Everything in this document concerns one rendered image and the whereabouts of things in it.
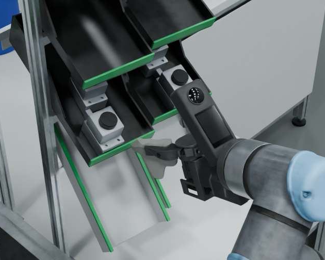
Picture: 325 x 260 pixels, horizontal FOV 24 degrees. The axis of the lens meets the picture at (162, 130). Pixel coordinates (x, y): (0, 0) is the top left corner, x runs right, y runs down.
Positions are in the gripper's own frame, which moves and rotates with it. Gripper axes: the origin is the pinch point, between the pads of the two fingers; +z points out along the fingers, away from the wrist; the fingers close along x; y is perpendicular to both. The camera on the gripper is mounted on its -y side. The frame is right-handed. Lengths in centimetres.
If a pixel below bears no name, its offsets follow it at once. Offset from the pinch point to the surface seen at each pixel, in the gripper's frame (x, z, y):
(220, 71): 85, 104, 31
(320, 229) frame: 47, 24, 48
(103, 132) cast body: -3.6, 11.5, 0.7
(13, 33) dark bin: -6.5, 29.7, -16.4
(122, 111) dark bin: 4.3, 19.0, 1.2
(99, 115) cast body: -2.6, 13.4, -1.6
